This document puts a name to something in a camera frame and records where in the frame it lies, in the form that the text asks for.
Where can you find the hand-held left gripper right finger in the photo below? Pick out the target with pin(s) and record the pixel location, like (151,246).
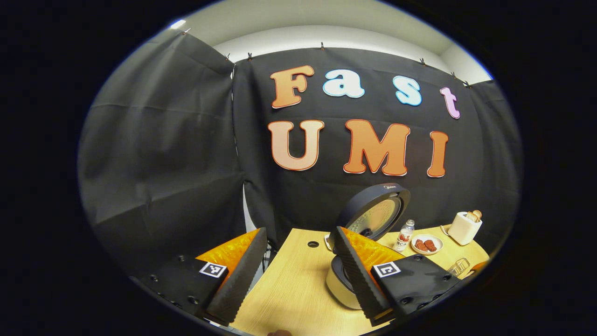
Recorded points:
(359,280)

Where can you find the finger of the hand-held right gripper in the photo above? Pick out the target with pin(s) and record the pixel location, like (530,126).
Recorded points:
(479,266)

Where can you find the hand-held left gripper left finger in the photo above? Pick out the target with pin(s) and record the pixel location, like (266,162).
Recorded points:
(242,280)

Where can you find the dark grey rice cooker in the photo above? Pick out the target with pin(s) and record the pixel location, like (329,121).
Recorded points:
(378,214)

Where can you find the white toaster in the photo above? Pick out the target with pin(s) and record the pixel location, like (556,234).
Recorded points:
(461,229)

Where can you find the white round plate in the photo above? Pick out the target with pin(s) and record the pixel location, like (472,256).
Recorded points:
(439,242)

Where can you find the small white sauce dish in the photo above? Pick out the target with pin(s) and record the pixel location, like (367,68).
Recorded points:
(327,241)

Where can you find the toast slice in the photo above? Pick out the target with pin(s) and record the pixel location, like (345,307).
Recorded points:
(478,214)
(471,216)

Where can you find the red meat piece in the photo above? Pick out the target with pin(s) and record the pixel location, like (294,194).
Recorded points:
(420,244)
(430,246)

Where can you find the clear plastic bottle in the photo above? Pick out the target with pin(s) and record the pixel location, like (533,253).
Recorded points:
(404,240)

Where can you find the black backdrop cloth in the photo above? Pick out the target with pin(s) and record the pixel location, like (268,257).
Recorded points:
(163,163)

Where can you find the ceiling light panel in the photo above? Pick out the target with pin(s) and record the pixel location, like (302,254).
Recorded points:
(178,23)

